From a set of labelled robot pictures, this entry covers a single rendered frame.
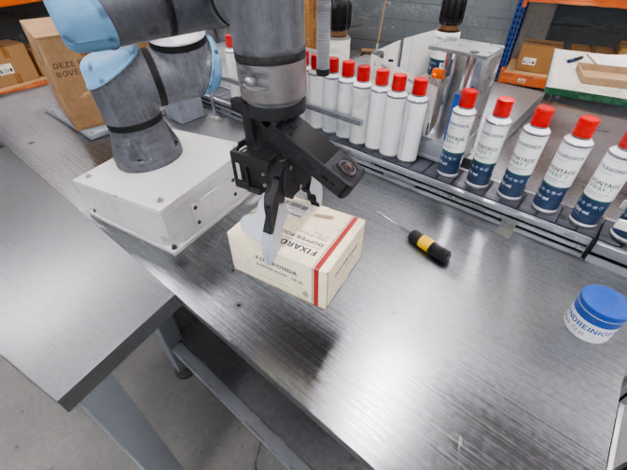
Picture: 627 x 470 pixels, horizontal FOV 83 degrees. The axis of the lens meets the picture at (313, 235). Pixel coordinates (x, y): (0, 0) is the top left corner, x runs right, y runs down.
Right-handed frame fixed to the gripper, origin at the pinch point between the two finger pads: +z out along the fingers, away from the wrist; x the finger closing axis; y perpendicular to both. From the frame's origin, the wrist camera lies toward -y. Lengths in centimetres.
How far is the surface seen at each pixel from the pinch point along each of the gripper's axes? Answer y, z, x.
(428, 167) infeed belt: -7, 13, -52
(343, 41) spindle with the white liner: 35, -6, -86
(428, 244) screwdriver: -15.0, 15.4, -25.4
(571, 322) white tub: -41.2, 16.7, -19.1
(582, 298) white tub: -40.8, 11.7, -20.0
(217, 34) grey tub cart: 197, 26, -199
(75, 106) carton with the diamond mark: 97, 6, -25
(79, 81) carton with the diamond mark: 96, -1, -29
